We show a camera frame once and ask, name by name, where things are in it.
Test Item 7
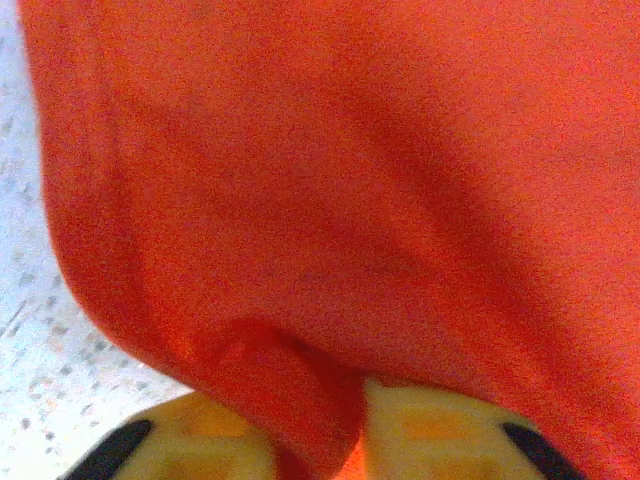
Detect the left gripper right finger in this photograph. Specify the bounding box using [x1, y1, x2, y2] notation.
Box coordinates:
[362, 377, 587, 480]

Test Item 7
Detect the orange t-shirt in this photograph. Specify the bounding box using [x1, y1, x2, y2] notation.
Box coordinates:
[17, 0, 640, 480]

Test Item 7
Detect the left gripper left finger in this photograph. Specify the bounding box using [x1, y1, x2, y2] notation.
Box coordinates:
[59, 392, 284, 480]

